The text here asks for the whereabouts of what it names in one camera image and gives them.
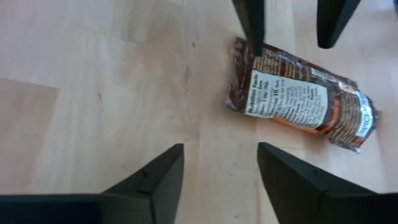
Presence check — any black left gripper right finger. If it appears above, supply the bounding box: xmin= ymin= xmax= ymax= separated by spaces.
xmin=257 ymin=142 xmax=398 ymax=224

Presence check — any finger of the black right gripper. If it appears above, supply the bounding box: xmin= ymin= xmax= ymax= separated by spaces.
xmin=231 ymin=0 xmax=267 ymax=57
xmin=316 ymin=0 xmax=362 ymax=50

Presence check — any brown snack packet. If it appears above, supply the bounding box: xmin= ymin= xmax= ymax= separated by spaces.
xmin=226 ymin=36 xmax=381 ymax=154

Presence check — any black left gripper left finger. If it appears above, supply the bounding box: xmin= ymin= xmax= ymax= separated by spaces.
xmin=0 ymin=142 xmax=185 ymax=224

